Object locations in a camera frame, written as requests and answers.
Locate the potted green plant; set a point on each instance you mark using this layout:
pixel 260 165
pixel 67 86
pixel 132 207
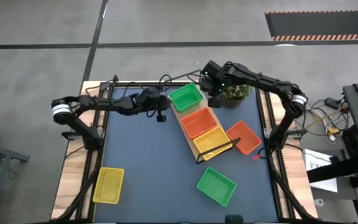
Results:
pixel 236 96

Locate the black table frame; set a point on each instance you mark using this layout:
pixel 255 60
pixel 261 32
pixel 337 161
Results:
pixel 126 85

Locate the green slotted plastic basket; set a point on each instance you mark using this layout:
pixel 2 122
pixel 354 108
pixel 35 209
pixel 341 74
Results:
pixel 186 97
pixel 217 186

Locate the small white object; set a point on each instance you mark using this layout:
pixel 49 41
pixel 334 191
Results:
pixel 319 203

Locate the black hazard striped floor mat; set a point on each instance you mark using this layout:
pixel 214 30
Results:
pixel 322 23

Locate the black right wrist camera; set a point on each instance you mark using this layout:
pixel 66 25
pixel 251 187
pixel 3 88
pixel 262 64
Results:
pixel 215 102

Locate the black power adapter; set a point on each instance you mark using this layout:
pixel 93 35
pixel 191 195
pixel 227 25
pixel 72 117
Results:
pixel 332 102

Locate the red plug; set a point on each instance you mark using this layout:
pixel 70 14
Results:
pixel 256 157

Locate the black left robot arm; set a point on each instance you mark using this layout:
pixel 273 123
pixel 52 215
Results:
pixel 104 104

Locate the black bag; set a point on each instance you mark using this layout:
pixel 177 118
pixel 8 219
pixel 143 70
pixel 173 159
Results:
pixel 353 137

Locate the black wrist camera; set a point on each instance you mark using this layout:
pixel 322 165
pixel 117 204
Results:
pixel 161 118
pixel 215 102

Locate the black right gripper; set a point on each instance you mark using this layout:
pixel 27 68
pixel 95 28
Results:
pixel 213 81

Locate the orange slotted plastic basket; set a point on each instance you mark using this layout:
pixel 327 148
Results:
pixel 199 123
pixel 244 137

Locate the yellow slotted plastic basket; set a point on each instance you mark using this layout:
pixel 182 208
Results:
pixel 108 185
pixel 211 141

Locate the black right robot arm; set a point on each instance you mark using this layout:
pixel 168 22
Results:
pixel 259 79

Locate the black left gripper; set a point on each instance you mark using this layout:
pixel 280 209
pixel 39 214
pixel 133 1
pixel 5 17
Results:
pixel 155 101

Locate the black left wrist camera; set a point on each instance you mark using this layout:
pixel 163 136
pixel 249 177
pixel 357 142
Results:
pixel 161 118

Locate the white paper sheet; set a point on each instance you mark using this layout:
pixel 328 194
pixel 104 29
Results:
pixel 325 186

